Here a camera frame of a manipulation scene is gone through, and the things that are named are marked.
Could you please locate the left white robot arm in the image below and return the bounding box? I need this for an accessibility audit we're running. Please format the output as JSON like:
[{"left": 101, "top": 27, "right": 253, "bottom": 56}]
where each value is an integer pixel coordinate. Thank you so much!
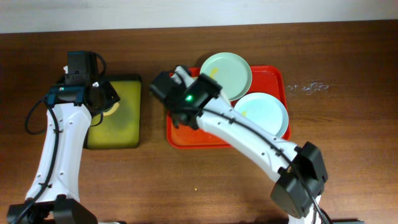
[{"left": 7, "top": 51, "right": 120, "bottom": 223}]

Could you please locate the red plastic tray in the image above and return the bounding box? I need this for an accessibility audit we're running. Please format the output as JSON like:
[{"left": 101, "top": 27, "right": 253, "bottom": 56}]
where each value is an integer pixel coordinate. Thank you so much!
[{"left": 166, "top": 65, "right": 287, "bottom": 149}]

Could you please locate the light blue plate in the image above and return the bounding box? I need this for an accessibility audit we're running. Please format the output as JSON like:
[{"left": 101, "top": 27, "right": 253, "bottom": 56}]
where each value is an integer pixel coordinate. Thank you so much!
[{"left": 234, "top": 92, "right": 289, "bottom": 138}]

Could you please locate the mint green plate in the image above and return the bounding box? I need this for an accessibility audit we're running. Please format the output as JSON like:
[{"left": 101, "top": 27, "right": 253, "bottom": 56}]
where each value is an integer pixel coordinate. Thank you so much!
[{"left": 200, "top": 52, "right": 252, "bottom": 101}]

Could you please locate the green and yellow sponge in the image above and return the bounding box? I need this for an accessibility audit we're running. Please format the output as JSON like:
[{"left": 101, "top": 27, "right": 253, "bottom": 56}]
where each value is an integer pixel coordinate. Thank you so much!
[{"left": 103, "top": 103, "right": 119, "bottom": 116}]

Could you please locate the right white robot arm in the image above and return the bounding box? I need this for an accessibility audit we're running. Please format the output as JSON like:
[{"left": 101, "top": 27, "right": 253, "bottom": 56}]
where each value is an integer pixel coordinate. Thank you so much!
[{"left": 150, "top": 65, "right": 331, "bottom": 223}]

